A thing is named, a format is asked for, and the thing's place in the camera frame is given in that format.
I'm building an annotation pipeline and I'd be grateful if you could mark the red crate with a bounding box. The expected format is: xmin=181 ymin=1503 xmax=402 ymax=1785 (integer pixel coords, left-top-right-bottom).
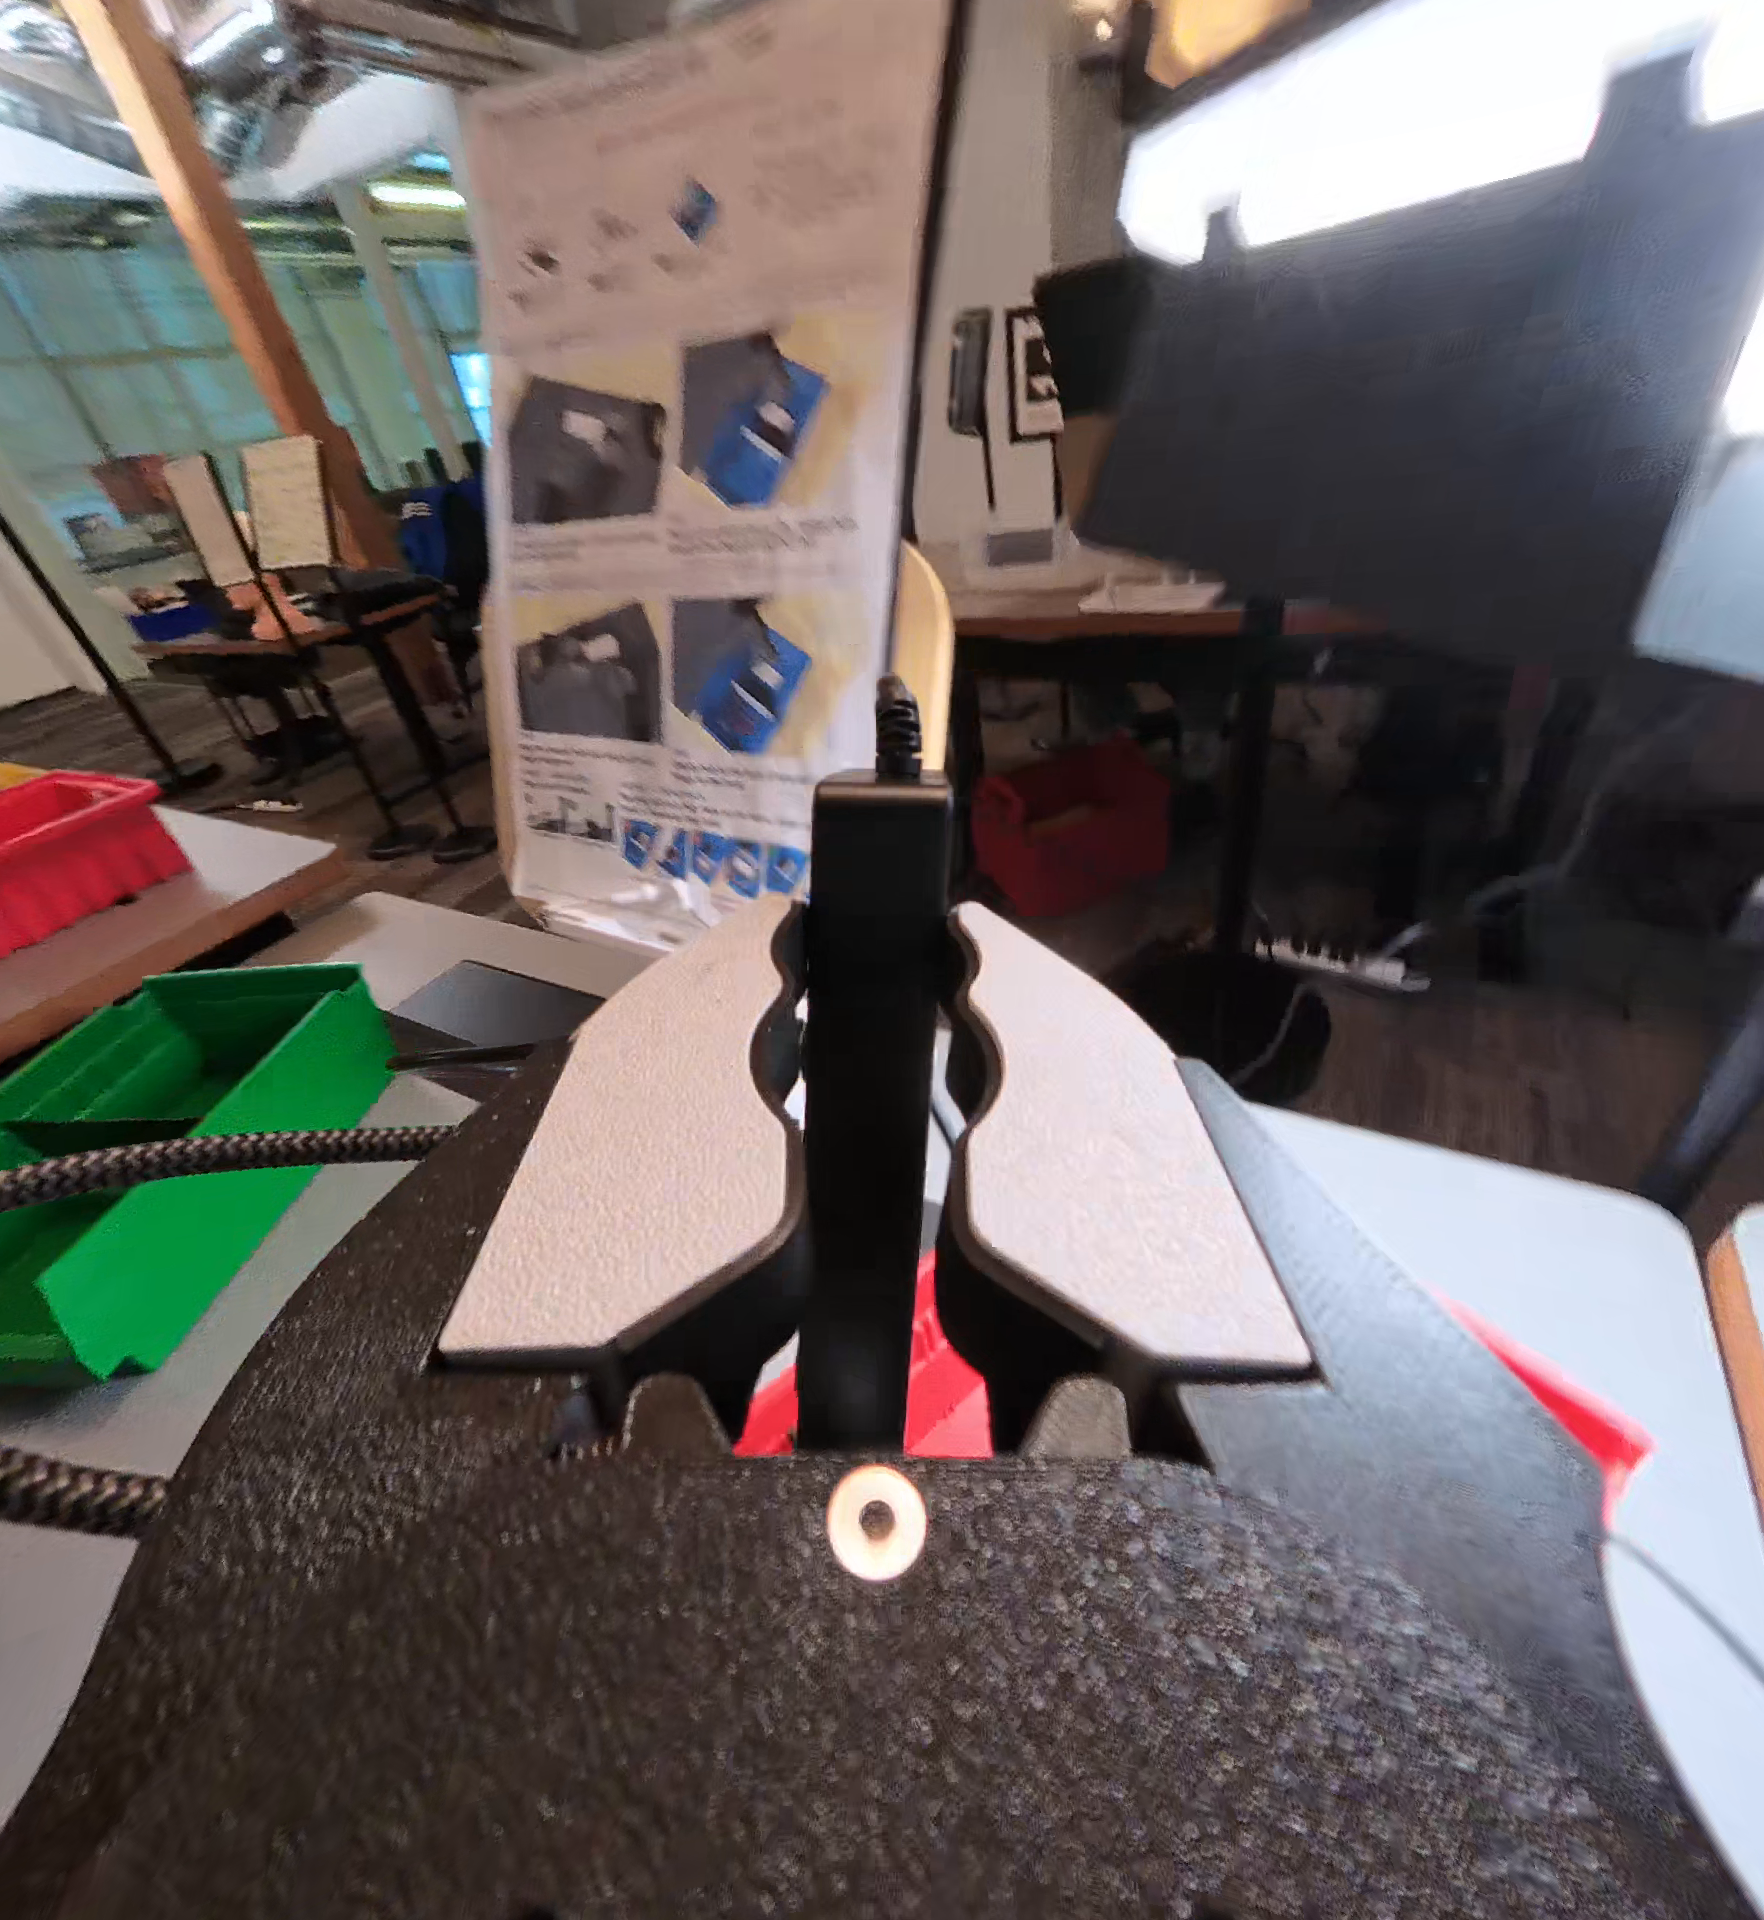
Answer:
xmin=970 ymin=735 xmax=1176 ymax=924

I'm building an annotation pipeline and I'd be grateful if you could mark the green plastic bin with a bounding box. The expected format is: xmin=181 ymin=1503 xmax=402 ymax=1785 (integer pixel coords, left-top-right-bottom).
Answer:
xmin=0 ymin=960 xmax=402 ymax=1386

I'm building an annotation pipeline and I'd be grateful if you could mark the ribbed red plastic bin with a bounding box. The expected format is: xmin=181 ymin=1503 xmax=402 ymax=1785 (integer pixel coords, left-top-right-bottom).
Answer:
xmin=0 ymin=769 xmax=197 ymax=995

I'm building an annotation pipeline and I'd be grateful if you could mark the whiteboard on easel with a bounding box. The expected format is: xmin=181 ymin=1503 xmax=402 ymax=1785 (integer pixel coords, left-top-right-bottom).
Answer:
xmin=239 ymin=436 xmax=340 ymax=576
xmin=161 ymin=450 xmax=254 ymax=592

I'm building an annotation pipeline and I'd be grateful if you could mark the blue jacket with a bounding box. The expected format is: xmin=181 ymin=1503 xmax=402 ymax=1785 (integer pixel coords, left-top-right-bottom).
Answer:
xmin=399 ymin=480 xmax=492 ymax=606

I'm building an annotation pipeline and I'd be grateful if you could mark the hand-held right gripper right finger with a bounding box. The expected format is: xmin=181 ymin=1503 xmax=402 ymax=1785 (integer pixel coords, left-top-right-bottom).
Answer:
xmin=941 ymin=899 xmax=1322 ymax=1412

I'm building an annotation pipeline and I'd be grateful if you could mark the black USB hub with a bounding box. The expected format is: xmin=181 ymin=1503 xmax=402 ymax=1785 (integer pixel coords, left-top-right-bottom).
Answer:
xmin=794 ymin=769 xmax=959 ymax=1455

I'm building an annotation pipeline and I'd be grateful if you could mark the braided grey USB cable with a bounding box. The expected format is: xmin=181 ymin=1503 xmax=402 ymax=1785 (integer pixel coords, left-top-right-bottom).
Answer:
xmin=0 ymin=1125 xmax=459 ymax=1543

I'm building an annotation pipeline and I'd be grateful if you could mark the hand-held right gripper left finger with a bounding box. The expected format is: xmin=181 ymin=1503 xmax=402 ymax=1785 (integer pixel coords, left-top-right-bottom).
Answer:
xmin=435 ymin=898 xmax=813 ymax=1405

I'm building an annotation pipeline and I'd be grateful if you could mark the white power strip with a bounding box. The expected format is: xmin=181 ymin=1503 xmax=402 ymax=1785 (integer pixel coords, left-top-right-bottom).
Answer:
xmin=1254 ymin=931 xmax=1436 ymax=995

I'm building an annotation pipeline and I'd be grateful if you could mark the black monitor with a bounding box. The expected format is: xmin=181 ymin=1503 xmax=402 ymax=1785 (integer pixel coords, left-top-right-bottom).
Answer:
xmin=1075 ymin=52 xmax=1764 ymax=681

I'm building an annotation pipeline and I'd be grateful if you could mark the printed instruction poster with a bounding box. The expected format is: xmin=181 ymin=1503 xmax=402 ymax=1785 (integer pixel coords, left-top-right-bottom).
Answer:
xmin=459 ymin=0 xmax=962 ymax=959

